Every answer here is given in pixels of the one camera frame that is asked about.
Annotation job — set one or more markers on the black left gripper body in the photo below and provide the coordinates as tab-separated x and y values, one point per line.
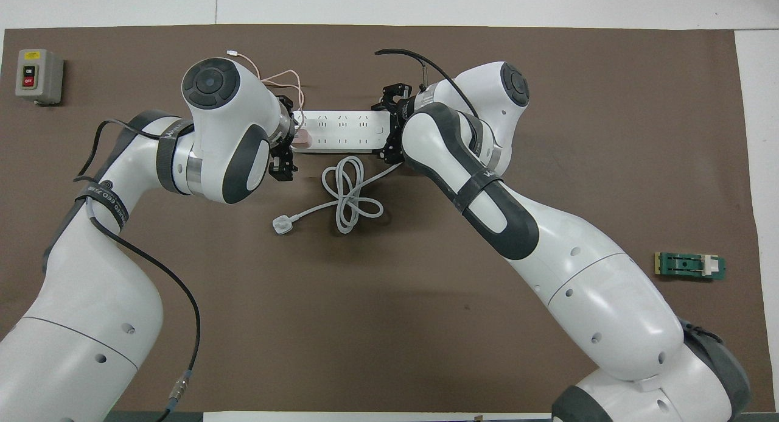
294	136

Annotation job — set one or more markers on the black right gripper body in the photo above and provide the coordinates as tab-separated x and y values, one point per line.
398	119

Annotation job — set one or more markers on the pink charger adapter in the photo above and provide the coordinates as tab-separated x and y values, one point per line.
302	140

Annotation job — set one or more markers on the white power strip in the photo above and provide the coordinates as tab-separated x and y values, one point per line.
347	131

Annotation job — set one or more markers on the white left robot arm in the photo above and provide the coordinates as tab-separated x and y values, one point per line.
91	300

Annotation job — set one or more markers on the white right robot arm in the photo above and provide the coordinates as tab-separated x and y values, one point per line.
584	282

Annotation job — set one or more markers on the brown table mat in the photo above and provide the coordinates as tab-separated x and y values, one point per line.
389	324

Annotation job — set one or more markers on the green circuit board fixture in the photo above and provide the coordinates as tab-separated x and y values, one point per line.
688	265

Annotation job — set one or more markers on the grey on-off switch box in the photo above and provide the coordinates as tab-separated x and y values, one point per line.
47	75

